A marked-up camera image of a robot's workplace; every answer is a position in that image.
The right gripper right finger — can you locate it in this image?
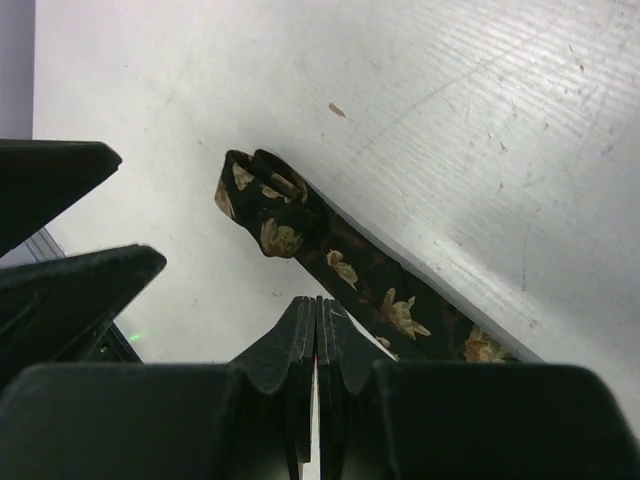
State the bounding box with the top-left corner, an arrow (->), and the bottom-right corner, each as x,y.
316,299 -> 639,479

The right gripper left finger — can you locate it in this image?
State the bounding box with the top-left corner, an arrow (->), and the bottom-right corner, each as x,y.
1,297 -> 316,479

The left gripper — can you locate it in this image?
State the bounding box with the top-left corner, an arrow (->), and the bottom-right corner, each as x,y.
1,245 -> 167,380

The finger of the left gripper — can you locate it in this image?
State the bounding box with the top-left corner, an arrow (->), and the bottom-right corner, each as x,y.
1,139 -> 122,254

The black gold floral tie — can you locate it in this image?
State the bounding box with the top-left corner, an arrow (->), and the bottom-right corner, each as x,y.
215,149 -> 516,363

